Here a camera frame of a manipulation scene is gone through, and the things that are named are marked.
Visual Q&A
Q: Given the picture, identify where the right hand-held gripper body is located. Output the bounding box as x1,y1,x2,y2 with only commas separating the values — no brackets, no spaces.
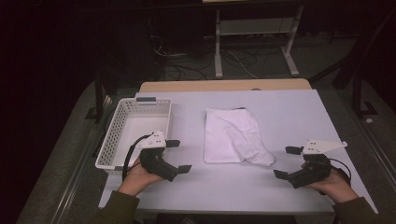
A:
287,138,348,189

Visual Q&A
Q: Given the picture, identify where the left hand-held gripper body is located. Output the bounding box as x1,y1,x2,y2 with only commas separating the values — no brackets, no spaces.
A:
137,131,180,183

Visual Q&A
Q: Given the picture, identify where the beige wooden table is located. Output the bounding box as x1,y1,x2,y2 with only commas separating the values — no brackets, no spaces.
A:
138,77,313,93

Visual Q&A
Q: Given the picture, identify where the white cloth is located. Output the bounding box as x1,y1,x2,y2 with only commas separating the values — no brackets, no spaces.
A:
203,107,276,167

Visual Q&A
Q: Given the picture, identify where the tangle of floor cables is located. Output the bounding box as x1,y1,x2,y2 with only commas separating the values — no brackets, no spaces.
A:
148,32,260,82

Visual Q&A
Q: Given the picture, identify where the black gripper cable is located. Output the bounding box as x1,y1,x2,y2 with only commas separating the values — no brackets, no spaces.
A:
329,157,353,189
121,133,155,182

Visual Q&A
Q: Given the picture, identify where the white perforated plastic basket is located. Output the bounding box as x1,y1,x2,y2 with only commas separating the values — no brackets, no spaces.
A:
94,96,173,175

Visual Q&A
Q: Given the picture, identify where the person's right hand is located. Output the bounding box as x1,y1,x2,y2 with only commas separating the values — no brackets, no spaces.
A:
300,161,360,204

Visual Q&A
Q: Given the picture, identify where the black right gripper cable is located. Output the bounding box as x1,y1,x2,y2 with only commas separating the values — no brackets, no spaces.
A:
329,157,353,189

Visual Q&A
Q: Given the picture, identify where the white metal desk frame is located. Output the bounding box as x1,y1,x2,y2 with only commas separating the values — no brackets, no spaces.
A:
213,4,305,79

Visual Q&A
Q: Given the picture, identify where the black metal stand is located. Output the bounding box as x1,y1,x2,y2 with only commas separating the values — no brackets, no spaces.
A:
84,69,114,124
309,7,396,119

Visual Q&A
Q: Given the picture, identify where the person's left hand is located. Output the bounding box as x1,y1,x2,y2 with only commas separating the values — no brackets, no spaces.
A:
117,156,165,198

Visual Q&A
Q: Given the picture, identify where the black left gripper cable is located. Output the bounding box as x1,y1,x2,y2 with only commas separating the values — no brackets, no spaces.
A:
121,133,155,182

